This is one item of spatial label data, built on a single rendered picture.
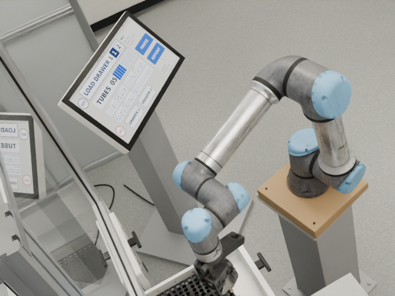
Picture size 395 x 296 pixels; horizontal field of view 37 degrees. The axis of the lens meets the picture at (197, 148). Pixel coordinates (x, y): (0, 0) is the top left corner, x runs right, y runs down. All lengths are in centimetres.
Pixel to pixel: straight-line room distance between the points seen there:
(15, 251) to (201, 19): 375
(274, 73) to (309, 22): 249
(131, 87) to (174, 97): 151
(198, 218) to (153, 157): 115
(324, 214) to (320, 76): 64
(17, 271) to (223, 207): 83
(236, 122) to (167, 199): 126
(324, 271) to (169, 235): 98
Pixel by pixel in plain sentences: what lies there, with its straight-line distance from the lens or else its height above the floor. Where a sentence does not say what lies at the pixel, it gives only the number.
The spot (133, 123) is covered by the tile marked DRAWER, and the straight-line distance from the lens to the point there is 224.
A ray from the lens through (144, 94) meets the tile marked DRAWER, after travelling 231.
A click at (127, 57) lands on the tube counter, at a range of 234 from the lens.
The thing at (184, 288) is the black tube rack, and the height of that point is 90.
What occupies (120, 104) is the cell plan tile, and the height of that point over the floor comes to 106.
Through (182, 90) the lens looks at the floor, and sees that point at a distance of 381.
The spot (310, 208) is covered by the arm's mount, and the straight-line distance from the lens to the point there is 205.
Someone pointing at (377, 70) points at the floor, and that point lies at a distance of 365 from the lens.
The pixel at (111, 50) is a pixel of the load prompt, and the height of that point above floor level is 117.
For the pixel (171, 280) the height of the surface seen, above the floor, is 89.
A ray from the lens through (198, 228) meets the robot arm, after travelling 143.
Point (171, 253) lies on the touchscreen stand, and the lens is 301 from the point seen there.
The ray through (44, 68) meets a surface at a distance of 312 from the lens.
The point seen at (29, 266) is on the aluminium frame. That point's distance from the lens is 72.
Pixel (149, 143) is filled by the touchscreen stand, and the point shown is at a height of 73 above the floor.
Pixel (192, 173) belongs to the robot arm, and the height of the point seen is 132.
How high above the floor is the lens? 249
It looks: 46 degrees down
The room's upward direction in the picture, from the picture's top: 21 degrees counter-clockwise
